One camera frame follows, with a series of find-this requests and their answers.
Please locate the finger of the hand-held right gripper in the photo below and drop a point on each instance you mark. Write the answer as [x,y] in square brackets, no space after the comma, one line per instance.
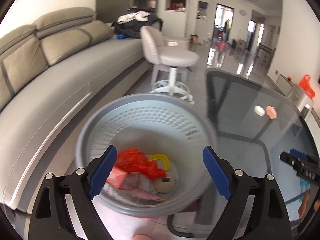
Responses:
[287,158]
[298,153]

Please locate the red plastic bag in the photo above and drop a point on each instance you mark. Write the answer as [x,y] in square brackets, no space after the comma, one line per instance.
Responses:
[135,162]

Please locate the round wall clock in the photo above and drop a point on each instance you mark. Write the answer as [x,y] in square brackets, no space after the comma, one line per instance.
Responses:
[242,12]

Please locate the pink pig toy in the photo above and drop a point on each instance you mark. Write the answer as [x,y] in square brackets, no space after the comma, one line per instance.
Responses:
[271,111]

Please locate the black bin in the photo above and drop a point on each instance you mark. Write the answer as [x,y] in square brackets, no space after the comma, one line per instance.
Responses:
[234,43]

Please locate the small blue item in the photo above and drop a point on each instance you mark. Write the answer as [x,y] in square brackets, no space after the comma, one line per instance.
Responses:
[121,37]

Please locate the black jacket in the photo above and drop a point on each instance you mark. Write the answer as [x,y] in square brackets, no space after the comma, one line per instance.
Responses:
[140,27]

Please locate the grey sofa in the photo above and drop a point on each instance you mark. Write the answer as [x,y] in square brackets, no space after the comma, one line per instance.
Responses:
[50,80]

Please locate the white low cabinet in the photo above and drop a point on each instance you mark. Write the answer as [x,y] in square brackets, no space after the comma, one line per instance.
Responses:
[295,91]

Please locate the pink plastic stool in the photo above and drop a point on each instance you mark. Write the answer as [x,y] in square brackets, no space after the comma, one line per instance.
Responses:
[221,46]

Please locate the beige swivel chair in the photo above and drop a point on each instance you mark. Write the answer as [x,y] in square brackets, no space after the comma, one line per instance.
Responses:
[170,55]

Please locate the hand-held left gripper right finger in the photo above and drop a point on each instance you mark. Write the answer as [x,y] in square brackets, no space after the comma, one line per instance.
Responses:
[217,172]

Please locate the white round cap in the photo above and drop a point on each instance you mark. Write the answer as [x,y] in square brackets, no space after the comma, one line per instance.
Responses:
[259,110]

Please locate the grey perforated waste basket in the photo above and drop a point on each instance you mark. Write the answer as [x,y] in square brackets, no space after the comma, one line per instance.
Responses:
[150,125]

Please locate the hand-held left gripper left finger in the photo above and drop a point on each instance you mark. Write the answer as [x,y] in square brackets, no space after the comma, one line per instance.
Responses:
[103,172]

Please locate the brown waste bin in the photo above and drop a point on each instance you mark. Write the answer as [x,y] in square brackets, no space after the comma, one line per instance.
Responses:
[194,38]

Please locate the orange plastic bag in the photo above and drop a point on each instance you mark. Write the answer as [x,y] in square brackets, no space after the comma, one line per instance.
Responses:
[307,85]

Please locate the white garment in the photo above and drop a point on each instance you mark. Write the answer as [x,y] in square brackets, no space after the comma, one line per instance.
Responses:
[132,16]

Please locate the round sloth plush toy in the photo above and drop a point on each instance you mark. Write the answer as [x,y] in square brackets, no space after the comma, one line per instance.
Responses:
[163,186]

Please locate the pink snack packet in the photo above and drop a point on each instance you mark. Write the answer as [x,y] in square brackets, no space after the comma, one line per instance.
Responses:
[147,195]

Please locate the white box with label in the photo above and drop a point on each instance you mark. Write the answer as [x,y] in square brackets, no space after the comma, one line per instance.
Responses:
[173,42]

